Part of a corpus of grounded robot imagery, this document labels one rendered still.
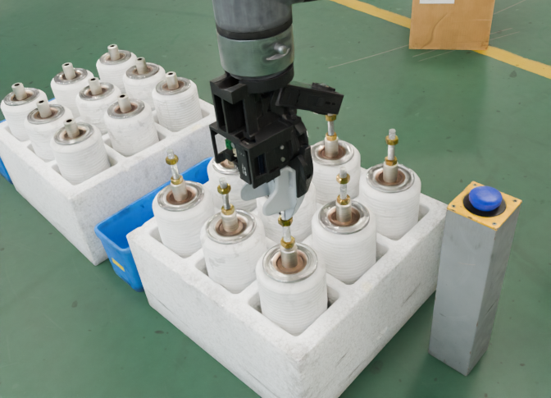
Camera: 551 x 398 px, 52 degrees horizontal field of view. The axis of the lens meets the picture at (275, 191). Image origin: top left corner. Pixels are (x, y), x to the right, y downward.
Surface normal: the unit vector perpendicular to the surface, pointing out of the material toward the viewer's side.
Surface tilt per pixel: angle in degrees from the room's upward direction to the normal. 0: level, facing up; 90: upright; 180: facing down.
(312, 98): 88
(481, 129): 0
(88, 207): 90
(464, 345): 90
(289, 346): 0
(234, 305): 0
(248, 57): 90
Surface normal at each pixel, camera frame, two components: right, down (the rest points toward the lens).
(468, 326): -0.69, 0.50
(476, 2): -0.26, 0.62
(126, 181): 0.69, 0.40
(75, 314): -0.09, -0.78
